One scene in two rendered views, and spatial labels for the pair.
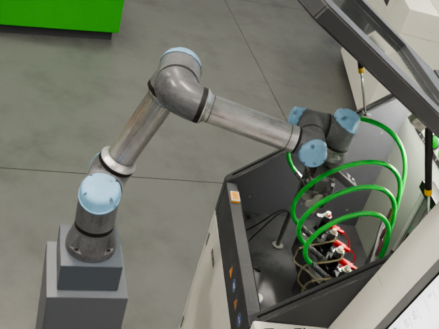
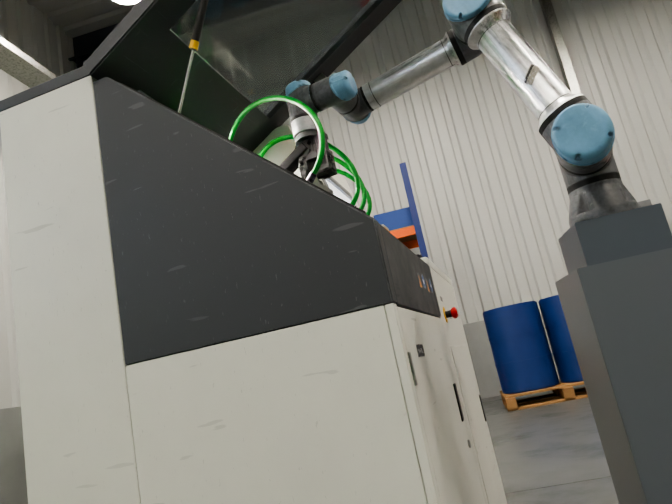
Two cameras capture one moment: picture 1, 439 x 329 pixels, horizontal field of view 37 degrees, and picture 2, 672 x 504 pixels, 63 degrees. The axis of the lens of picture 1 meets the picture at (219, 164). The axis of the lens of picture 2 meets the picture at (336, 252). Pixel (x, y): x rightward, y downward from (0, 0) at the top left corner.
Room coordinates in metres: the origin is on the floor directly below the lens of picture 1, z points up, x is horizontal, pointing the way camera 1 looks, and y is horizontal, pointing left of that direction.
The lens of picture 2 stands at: (2.87, 0.39, 0.69)
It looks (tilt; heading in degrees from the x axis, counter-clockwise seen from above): 12 degrees up; 210
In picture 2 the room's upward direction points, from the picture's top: 12 degrees counter-clockwise
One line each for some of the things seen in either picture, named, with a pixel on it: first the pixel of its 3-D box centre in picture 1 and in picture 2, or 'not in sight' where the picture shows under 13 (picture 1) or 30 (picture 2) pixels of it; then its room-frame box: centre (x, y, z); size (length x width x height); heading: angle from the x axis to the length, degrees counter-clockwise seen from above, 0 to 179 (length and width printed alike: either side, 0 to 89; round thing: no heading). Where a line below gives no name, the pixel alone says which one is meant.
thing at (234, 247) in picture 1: (236, 259); (407, 281); (1.65, -0.14, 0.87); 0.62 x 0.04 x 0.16; 15
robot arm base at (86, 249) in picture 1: (93, 233); (599, 202); (1.48, 0.30, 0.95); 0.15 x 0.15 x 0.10
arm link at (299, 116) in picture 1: (309, 125); (336, 92); (1.66, -0.21, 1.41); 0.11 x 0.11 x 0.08; 7
